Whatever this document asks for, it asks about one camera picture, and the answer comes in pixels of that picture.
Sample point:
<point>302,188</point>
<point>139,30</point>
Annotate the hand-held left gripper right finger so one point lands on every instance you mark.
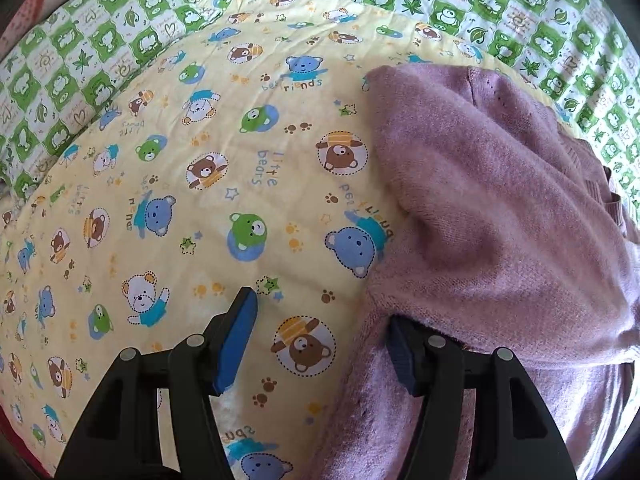
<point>402,355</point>

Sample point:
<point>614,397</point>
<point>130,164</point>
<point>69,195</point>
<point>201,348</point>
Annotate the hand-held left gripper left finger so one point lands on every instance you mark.
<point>237,340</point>

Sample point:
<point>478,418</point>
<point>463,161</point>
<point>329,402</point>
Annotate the purple knit sweater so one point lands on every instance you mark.
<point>475,210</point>

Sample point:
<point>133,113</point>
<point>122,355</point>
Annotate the yellow bear-print blanket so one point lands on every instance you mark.
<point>225,160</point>

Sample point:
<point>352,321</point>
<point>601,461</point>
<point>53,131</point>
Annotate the dark red cloth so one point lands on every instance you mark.
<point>15,442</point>

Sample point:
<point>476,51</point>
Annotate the small green checked pillow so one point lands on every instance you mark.
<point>75,60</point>

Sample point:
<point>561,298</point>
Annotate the green checkered pillow back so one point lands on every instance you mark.
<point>500,10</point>

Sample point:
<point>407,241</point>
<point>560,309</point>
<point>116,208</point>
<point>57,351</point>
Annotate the red and white floral blanket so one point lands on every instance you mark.
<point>35,7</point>

